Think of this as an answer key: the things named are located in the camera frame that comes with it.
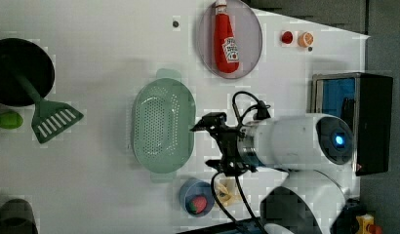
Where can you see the red toy tomato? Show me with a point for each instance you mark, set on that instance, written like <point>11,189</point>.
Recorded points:
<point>287,37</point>

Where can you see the peeled toy banana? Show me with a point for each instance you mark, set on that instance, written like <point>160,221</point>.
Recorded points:
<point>227,192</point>

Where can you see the yellow red emergency button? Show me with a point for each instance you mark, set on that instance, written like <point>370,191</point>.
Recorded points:
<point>367,225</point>

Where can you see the blue bowl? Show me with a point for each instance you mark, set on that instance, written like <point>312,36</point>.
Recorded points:
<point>195,187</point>

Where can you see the round grey plate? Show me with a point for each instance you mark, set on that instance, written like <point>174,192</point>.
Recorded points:
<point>247,33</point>

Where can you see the dark grey cup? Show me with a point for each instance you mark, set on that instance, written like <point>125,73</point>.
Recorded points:
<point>16,217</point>

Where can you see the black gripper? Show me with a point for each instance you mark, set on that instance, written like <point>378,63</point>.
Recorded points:
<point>231,163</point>

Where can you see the green lime toy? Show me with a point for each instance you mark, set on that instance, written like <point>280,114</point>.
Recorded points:
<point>10,120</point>

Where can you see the black round pan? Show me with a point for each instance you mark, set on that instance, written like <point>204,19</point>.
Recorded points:
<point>21,57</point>

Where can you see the orange slice toy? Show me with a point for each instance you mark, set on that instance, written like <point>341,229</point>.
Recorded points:
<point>306,40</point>

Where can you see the toy strawberry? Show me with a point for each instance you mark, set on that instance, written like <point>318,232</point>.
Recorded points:
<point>197,204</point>

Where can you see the green slotted spatula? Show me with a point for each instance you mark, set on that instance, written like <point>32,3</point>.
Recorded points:
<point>50,118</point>

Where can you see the silver toaster oven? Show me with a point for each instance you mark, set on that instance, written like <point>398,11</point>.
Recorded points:
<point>364,102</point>

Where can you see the green plastic strainer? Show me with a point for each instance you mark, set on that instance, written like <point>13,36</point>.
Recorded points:
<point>163,115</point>

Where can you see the red ketchup bottle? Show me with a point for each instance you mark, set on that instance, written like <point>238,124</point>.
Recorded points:
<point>225,47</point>

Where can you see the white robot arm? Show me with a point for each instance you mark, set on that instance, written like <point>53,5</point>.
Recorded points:
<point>316,152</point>

